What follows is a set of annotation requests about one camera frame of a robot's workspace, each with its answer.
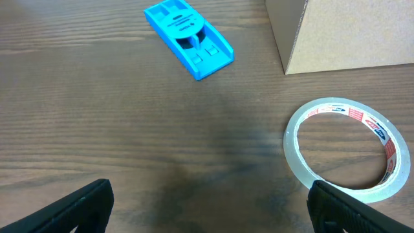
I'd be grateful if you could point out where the brown cardboard box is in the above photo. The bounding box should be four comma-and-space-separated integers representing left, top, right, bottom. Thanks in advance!
265, 0, 413, 74

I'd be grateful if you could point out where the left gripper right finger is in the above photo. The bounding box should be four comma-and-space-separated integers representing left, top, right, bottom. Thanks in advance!
307, 180, 413, 233

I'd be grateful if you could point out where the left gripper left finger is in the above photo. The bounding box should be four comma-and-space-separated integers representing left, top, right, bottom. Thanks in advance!
1, 179, 114, 233

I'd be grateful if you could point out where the blue tape dispenser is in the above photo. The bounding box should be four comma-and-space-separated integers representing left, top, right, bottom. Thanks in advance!
144, 0, 235, 81

